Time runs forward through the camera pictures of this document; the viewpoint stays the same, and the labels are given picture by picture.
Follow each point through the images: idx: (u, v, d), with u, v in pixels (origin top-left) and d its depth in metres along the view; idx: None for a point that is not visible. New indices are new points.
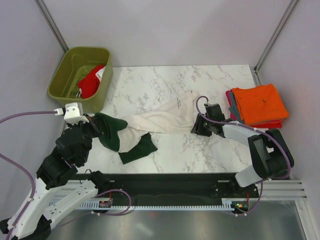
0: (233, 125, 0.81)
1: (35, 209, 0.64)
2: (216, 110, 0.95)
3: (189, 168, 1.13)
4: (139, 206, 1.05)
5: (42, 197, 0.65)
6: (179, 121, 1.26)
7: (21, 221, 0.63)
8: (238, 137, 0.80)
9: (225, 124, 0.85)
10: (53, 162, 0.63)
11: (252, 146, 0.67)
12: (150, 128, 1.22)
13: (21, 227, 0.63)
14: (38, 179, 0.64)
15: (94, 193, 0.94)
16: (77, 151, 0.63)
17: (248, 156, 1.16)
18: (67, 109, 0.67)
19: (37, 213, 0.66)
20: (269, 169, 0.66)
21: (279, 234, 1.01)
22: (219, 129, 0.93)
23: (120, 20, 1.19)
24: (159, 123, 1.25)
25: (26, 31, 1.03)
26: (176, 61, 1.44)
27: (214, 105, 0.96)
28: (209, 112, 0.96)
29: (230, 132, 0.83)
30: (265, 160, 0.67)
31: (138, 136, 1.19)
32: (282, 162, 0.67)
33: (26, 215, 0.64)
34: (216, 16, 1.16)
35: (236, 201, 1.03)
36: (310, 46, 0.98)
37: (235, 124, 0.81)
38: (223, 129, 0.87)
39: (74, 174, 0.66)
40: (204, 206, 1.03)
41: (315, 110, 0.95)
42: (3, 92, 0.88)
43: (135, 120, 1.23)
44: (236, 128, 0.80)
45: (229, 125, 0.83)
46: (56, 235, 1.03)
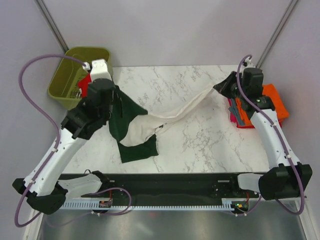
0: (268, 123, 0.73)
1: (57, 161, 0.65)
2: (257, 81, 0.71)
3: (189, 168, 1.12)
4: (139, 206, 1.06)
5: (66, 148, 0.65)
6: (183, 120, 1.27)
7: (43, 176, 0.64)
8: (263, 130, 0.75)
9: (258, 113, 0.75)
10: (80, 112, 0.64)
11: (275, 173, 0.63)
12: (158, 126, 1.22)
13: (41, 183, 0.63)
14: (63, 129, 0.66)
15: (98, 186, 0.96)
16: (106, 103, 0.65)
17: (248, 155, 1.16)
18: (94, 65, 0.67)
19: (58, 168, 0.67)
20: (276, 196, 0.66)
21: (279, 235, 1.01)
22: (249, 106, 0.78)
23: (120, 20, 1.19)
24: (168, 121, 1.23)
25: (26, 32, 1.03)
26: (176, 61, 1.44)
27: (258, 73, 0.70)
28: (246, 80, 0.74)
29: (258, 123, 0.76)
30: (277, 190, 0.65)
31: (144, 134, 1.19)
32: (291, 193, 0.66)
33: (46, 171, 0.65)
34: (216, 16, 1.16)
35: (236, 201, 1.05)
36: (310, 46, 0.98)
37: (272, 123, 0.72)
38: (254, 114, 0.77)
39: (98, 125, 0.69)
40: (205, 206, 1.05)
41: (315, 109, 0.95)
42: (4, 92, 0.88)
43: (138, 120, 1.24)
44: (270, 129, 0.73)
45: (264, 118, 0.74)
46: (56, 235, 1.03)
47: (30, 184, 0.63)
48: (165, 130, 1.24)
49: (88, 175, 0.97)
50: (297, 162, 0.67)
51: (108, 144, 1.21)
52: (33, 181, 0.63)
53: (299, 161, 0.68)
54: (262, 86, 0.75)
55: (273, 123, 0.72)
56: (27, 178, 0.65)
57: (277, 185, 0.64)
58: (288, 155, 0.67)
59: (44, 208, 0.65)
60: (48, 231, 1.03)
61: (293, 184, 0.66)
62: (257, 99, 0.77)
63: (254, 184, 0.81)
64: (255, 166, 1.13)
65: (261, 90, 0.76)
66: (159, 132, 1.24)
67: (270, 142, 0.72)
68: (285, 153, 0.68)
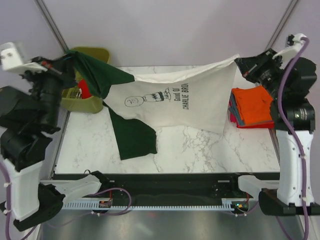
0: (297, 152, 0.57)
1: (18, 188, 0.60)
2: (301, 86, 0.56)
3: (189, 168, 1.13)
4: (138, 206, 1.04)
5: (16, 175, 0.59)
6: (182, 100, 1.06)
7: (14, 204, 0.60)
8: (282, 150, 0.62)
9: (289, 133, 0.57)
10: (12, 137, 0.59)
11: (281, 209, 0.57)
12: (150, 97, 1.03)
13: (17, 211, 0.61)
14: (5, 160, 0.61)
15: (97, 187, 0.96)
16: (29, 119, 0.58)
17: (247, 154, 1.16)
18: (3, 55, 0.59)
19: (25, 193, 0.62)
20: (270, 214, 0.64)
21: (279, 235, 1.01)
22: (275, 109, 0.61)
23: (120, 20, 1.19)
24: (163, 94, 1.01)
25: (26, 32, 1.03)
26: (176, 61, 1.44)
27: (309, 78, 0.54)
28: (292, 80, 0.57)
29: (283, 143, 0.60)
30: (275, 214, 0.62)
31: (131, 99, 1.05)
32: None
33: (14, 200, 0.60)
34: (216, 16, 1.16)
35: (236, 201, 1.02)
36: (310, 46, 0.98)
37: (302, 155, 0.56)
38: (283, 131, 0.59)
39: (43, 142, 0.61)
40: (204, 206, 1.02)
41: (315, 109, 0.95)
42: None
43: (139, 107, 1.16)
44: (296, 160, 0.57)
45: (294, 144, 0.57)
46: (56, 235, 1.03)
47: (8, 213, 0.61)
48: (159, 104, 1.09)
49: (86, 177, 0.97)
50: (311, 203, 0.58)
51: (108, 144, 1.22)
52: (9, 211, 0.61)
53: (314, 202, 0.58)
54: (301, 97, 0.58)
55: (303, 155, 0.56)
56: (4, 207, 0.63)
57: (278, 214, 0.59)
58: (304, 197, 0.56)
59: (41, 220, 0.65)
60: (48, 232, 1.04)
61: None
62: (297, 111, 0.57)
63: (255, 193, 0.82)
64: (255, 166, 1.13)
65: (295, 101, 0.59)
66: (149, 103, 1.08)
67: (288, 174, 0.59)
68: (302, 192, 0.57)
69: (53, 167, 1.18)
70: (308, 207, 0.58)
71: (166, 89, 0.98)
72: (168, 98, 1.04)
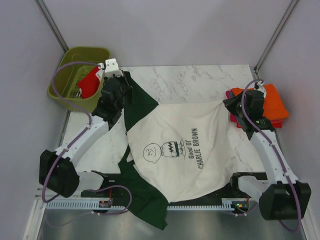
0: (267, 143, 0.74)
1: (90, 135, 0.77)
2: (257, 104, 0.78)
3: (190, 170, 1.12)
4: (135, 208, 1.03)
5: (98, 128, 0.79)
6: (195, 157, 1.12)
7: (77, 145, 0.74)
8: (260, 151, 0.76)
9: (257, 133, 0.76)
10: None
11: (272, 191, 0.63)
12: (166, 147, 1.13)
13: (73, 151, 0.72)
14: None
15: (100, 181, 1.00)
16: None
17: (247, 154, 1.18)
18: None
19: (83, 146, 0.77)
20: (274, 214, 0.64)
21: (280, 235, 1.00)
22: (248, 127, 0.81)
23: (120, 20, 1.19)
24: (179, 144, 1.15)
25: (27, 31, 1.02)
26: (176, 60, 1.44)
27: (259, 97, 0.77)
28: (248, 101, 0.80)
29: (258, 145, 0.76)
30: (272, 211, 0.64)
31: (149, 149, 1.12)
32: (290, 213, 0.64)
33: (80, 140, 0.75)
34: (217, 16, 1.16)
35: (235, 201, 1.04)
36: (310, 46, 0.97)
37: (270, 143, 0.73)
38: (254, 137, 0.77)
39: None
40: (205, 206, 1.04)
41: (315, 109, 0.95)
42: (6, 91, 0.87)
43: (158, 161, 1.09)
44: (269, 148, 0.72)
45: (262, 138, 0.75)
46: (56, 236, 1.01)
47: (65, 150, 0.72)
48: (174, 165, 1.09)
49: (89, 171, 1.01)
50: (295, 181, 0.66)
51: (108, 143, 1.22)
52: (66, 147, 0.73)
53: (298, 180, 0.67)
54: (262, 110, 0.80)
55: (271, 142, 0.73)
56: (59, 148, 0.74)
57: (276, 202, 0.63)
58: (286, 173, 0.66)
59: (63, 187, 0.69)
60: (48, 231, 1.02)
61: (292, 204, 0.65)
62: (257, 120, 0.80)
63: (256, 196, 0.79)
64: (255, 166, 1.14)
65: (261, 112, 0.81)
66: (166, 162, 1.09)
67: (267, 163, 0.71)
68: (283, 171, 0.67)
69: None
70: (295, 185, 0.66)
71: (181, 138, 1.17)
72: (183, 153, 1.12)
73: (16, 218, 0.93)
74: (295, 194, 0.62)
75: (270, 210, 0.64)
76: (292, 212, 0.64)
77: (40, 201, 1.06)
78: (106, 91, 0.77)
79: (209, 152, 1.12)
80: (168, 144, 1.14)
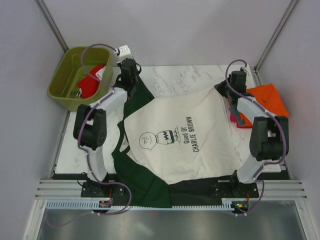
0: (248, 101, 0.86)
1: (117, 96, 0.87)
2: (240, 81, 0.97)
3: (193, 170, 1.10)
4: (135, 206, 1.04)
5: (120, 94, 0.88)
6: (190, 142, 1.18)
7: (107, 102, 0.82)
8: (248, 112, 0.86)
9: (241, 98, 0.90)
10: None
11: (256, 123, 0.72)
12: (161, 135, 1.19)
13: (104, 106, 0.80)
14: None
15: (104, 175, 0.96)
16: None
17: (247, 154, 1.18)
18: None
19: (110, 106, 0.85)
20: (262, 148, 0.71)
21: (280, 235, 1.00)
22: (234, 99, 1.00)
23: (120, 20, 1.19)
24: (173, 132, 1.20)
25: (27, 31, 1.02)
26: (177, 61, 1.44)
27: (241, 74, 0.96)
28: (233, 79, 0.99)
29: (243, 106, 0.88)
30: (261, 141, 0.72)
31: (145, 137, 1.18)
32: (277, 146, 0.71)
33: (109, 100, 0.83)
34: (217, 16, 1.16)
35: (235, 201, 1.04)
36: (310, 46, 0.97)
37: (251, 100, 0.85)
38: (238, 102, 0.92)
39: None
40: (205, 206, 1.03)
41: (315, 109, 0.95)
42: (5, 91, 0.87)
43: (154, 149, 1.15)
44: (251, 104, 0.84)
45: (245, 100, 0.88)
46: (56, 236, 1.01)
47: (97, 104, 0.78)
48: (168, 150, 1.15)
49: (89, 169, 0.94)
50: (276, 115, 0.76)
51: (108, 143, 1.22)
52: (98, 102, 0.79)
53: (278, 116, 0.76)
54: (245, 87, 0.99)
55: (252, 100, 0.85)
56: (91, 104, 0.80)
57: (261, 132, 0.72)
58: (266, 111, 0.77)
59: (98, 135, 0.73)
60: (48, 231, 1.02)
61: (277, 140, 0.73)
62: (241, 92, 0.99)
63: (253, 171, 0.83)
64: None
65: (244, 89, 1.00)
66: (162, 148, 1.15)
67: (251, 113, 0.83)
68: (263, 111, 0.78)
69: (53, 167, 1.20)
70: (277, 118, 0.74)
71: (176, 126, 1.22)
72: (178, 140, 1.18)
73: (16, 218, 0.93)
74: (277, 124, 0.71)
75: (259, 143, 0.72)
76: (280, 146, 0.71)
77: (40, 201, 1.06)
78: (125, 67, 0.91)
79: (203, 135, 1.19)
80: (163, 133, 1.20)
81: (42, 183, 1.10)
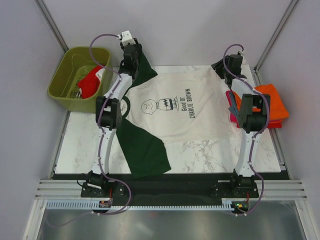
0: (240, 82, 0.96)
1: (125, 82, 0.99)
2: (236, 63, 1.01)
3: (189, 168, 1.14)
4: (134, 206, 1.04)
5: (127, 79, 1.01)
6: (187, 110, 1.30)
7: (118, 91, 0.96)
8: (241, 92, 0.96)
9: (235, 78, 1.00)
10: None
11: (243, 99, 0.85)
12: (162, 103, 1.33)
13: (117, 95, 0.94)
14: None
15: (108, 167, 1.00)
16: None
17: None
18: None
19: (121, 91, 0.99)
20: (247, 120, 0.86)
21: (280, 235, 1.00)
22: (229, 80, 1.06)
23: (120, 20, 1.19)
24: (173, 100, 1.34)
25: (27, 31, 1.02)
26: (177, 61, 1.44)
27: (238, 58, 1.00)
28: (230, 61, 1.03)
29: (235, 86, 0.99)
30: (247, 114, 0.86)
31: (147, 104, 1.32)
32: (260, 119, 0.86)
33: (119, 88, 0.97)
34: (217, 16, 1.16)
35: (236, 201, 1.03)
36: (310, 46, 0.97)
37: (243, 81, 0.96)
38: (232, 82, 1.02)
39: None
40: (204, 206, 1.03)
41: (315, 108, 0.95)
42: (5, 92, 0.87)
43: (154, 114, 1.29)
44: (242, 84, 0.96)
45: (237, 81, 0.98)
46: (56, 236, 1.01)
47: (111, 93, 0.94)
48: (167, 115, 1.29)
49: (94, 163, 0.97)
50: None
51: None
52: (111, 92, 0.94)
53: None
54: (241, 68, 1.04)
55: (243, 81, 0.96)
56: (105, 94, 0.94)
57: (248, 107, 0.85)
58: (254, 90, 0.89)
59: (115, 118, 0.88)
60: (47, 231, 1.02)
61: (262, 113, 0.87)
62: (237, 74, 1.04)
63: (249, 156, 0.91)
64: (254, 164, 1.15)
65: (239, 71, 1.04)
66: (161, 113, 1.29)
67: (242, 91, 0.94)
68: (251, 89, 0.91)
69: (53, 167, 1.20)
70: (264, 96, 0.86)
71: (175, 96, 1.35)
72: (176, 107, 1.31)
73: (16, 219, 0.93)
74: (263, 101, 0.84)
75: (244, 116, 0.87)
76: (263, 119, 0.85)
77: (40, 201, 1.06)
78: (126, 53, 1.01)
79: (198, 105, 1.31)
80: (163, 101, 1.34)
81: (42, 183, 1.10)
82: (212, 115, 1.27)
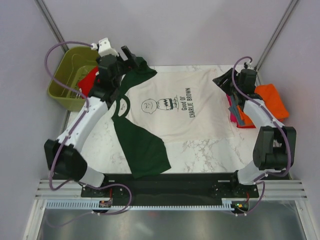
0: (255, 105, 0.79)
1: (91, 116, 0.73)
2: (250, 81, 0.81)
3: (189, 168, 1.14)
4: (136, 206, 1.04)
5: (97, 109, 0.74)
6: (188, 109, 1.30)
7: (78, 130, 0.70)
8: (255, 117, 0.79)
9: (248, 100, 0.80)
10: None
11: (261, 133, 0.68)
12: (162, 102, 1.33)
13: (75, 138, 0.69)
14: None
15: (100, 180, 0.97)
16: None
17: (247, 154, 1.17)
18: None
19: (85, 129, 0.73)
20: (266, 159, 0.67)
21: (280, 235, 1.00)
22: (241, 101, 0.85)
23: (120, 20, 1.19)
24: (173, 100, 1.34)
25: (27, 31, 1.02)
26: (177, 61, 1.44)
27: (252, 74, 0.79)
28: (242, 78, 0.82)
29: (250, 110, 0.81)
30: (265, 152, 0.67)
31: (147, 104, 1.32)
32: (281, 158, 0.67)
33: (80, 125, 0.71)
34: (217, 16, 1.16)
35: (236, 201, 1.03)
36: (310, 46, 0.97)
37: (259, 104, 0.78)
38: (245, 104, 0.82)
39: None
40: (205, 206, 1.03)
41: (315, 108, 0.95)
42: (5, 92, 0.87)
43: (153, 115, 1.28)
44: (258, 110, 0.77)
45: (253, 104, 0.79)
46: (56, 236, 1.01)
47: (66, 137, 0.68)
48: (167, 114, 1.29)
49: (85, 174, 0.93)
50: (283, 125, 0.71)
51: (108, 143, 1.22)
52: (68, 135, 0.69)
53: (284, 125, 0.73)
54: (254, 86, 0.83)
55: (259, 104, 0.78)
56: (59, 137, 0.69)
57: (266, 144, 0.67)
58: (274, 120, 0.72)
59: (74, 169, 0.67)
60: (47, 231, 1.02)
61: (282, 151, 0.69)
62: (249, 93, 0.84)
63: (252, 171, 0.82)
64: None
65: (253, 89, 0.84)
66: (161, 113, 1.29)
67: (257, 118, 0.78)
68: (270, 119, 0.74)
69: None
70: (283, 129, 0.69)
71: (176, 95, 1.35)
72: (176, 107, 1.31)
73: (16, 219, 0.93)
74: (283, 137, 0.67)
75: (262, 154, 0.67)
76: (285, 158, 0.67)
77: (40, 201, 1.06)
78: (103, 66, 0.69)
79: (198, 104, 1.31)
80: (163, 100, 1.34)
81: (42, 183, 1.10)
82: (212, 114, 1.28)
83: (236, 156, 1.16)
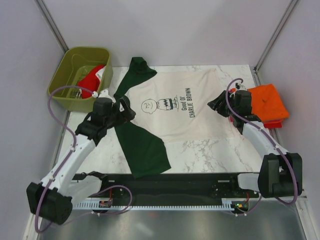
0: (255, 129, 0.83)
1: (77, 157, 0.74)
2: (245, 102, 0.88)
3: (189, 168, 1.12)
4: (137, 206, 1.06)
5: (83, 148, 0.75)
6: (187, 109, 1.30)
7: (62, 173, 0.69)
8: (254, 139, 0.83)
9: (247, 123, 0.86)
10: None
11: (266, 164, 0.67)
12: (162, 102, 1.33)
13: (60, 181, 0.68)
14: None
15: (99, 185, 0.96)
16: None
17: (247, 155, 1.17)
18: None
19: (72, 168, 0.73)
20: (273, 190, 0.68)
21: (280, 235, 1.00)
22: (238, 123, 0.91)
23: (120, 20, 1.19)
24: (172, 100, 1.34)
25: (27, 31, 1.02)
26: (177, 61, 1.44)
27: (246, 95, 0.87)
28: (237, 99, 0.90)
29: (249, 132, 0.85)
30: (272, 183, 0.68)
31: (147, 104, 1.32)
32: (288, 188, 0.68)
33: (65, 167, 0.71)
34: (217, 16, 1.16)
35: (235, 201, 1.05)
36: (310, 46, 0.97)
37: (259, 128, 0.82)
38: (244, 127, 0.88)
39: None
40: (205, 206, 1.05)
41: (315, 109, 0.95)
42: (5, 92, 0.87)
43: (153, 115, 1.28)
44: (258, 133, 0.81)
45: (252, 127, 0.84)
46: (56, 236, 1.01)
47: (50, 180, 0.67)
48: (167, 115, 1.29)
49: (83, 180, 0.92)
50: (286, 152, 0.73)
51: (108, 143, 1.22)
52: (52, 178, 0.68)
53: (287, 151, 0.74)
54: (250, 107, 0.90)
55: (259, 128, 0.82)
56: (43, 180, 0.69)
57: (271, 175, 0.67)
58: (277, 146, 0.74)
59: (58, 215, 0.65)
60: (47, 231, 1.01)
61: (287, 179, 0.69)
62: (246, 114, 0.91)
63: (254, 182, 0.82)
64: (255, 166, 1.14)
65: (249, 109, 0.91)
66: (161, 113, 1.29)
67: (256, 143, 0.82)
68: (273, 146, 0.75)
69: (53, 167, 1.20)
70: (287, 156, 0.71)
71: (176, 95, 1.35)
72: (176, 107, 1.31)
73: (16, 219, 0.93)
74: (288, 167, 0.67)
75: (269, 185, 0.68)
76: (291, 187, 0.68)
77: None
78: (98, 103, 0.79)
79: (199, 104, 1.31)
80: (163, 100, 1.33)
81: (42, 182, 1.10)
82: (212, 114, 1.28)
83: (235, 156, 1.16)
